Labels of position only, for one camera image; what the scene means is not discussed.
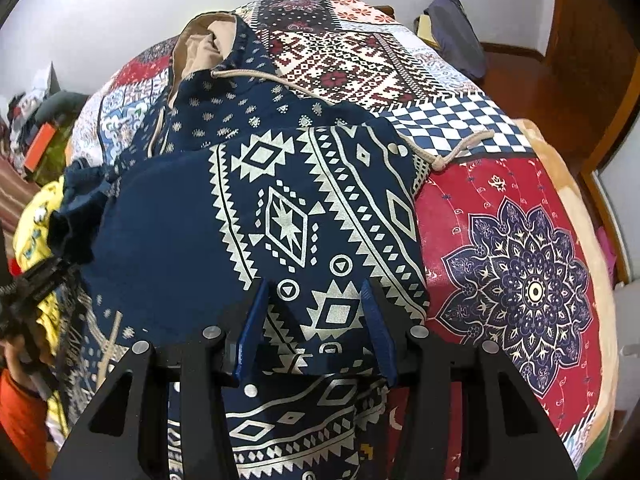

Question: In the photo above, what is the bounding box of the grey plush cloth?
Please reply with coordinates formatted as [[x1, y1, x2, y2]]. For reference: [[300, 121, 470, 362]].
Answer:
[[39, 91, 92, 122]]

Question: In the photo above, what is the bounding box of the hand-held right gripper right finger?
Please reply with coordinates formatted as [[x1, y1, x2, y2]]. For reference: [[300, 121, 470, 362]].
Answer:
[[360, 277, 581, 480]]

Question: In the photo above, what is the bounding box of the patchwork printed bedspread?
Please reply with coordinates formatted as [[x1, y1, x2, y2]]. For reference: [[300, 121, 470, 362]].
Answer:
[[70, 0, 621, 480]]

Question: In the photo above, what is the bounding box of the yellow cartoon blanket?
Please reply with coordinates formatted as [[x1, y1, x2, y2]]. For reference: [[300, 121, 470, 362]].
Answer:
[[12, 175, 71, 441]]

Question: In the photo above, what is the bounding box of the person's left forearm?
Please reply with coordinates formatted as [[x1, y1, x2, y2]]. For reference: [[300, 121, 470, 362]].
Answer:
[[0, 367, 53, 466]]

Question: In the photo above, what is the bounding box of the dark grey pillow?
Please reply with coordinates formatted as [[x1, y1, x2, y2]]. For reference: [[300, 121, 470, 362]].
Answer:
[[414, 0, 487, 82]]

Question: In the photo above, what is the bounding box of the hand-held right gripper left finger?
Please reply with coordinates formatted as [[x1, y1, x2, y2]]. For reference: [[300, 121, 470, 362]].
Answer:
[[50, 277, 271, 480]]

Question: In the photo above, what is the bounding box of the navy patterned hoodie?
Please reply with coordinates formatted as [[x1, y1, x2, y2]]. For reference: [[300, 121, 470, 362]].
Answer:
[[52, 12, 497, 480]]

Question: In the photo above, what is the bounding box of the orange box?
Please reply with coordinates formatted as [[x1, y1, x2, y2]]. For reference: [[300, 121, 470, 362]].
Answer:
[[25, 122, 57, 172]]

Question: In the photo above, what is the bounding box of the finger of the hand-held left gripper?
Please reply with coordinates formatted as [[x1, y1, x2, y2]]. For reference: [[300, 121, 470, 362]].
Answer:
[[17, 256, 83, 306]]

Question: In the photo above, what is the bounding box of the wooden door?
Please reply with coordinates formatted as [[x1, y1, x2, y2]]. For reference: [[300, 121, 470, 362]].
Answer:
[[544, 0, 640, 173]]

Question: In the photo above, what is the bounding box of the person's left hand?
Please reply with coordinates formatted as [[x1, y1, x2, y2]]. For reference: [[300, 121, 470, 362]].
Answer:
[[0, 332, 53, 386]]

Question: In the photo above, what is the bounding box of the peach fleece blanket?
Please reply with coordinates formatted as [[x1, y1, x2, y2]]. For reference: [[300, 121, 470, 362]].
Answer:
[[515, 119, 623, 466]]

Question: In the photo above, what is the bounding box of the green patterned cloth pile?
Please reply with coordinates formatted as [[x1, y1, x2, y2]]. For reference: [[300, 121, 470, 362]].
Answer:
[[45, 125, 77, 173]]

